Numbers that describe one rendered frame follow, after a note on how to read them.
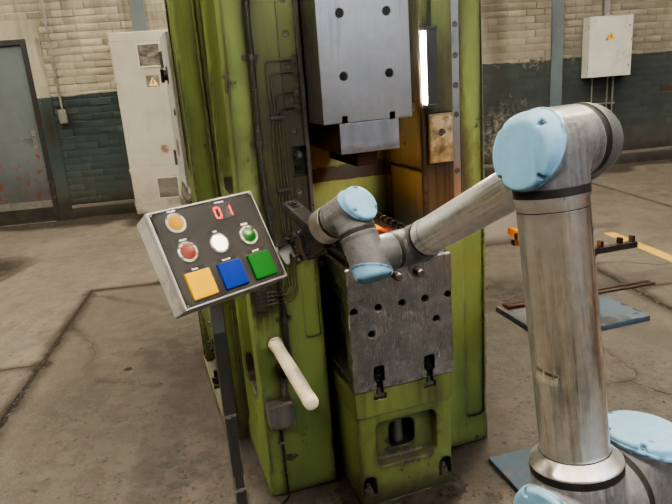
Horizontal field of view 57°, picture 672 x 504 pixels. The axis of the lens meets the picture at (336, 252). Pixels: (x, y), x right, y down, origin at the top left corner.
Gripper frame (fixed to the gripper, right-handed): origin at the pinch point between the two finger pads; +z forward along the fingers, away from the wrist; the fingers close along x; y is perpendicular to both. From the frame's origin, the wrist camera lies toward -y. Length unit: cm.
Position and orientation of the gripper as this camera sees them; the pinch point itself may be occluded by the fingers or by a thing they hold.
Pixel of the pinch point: (279, 248)
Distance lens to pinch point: 169.0
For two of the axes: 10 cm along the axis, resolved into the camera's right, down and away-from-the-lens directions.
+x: 7.2, -2.4, 6.5
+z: -5.6, 3.4, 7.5
